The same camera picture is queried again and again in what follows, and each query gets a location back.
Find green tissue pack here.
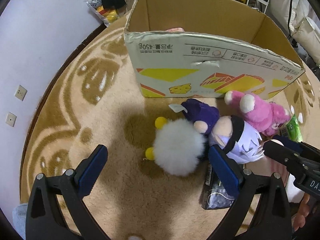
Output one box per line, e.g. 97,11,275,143
280,114,303,142

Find pink bear plush keychain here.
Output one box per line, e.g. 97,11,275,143
224,90,291,137

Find black tissue pack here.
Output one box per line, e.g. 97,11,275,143
201,164,234,210

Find purple haired plush doll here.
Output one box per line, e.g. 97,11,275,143
169,99,264,164

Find white fluffy pompom plush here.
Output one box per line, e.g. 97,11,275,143
145,116,207,177

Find pink swirl roll plush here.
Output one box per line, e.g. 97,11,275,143
167,27,184,33

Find beige patterned rug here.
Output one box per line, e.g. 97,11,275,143
21,17,226,239

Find white rolling cart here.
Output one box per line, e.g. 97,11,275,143
246,0,270,14

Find open cardboard box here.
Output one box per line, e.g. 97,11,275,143
124,0,305,99

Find snack bags on floor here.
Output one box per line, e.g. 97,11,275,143
85,0,127,27

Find lower wall outlet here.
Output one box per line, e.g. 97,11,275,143
5,112,17,127

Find wall outlet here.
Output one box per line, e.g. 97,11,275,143
5,112,17,127
15,85,27,101

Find upper wall outlet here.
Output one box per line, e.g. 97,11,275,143
15,85,27,101

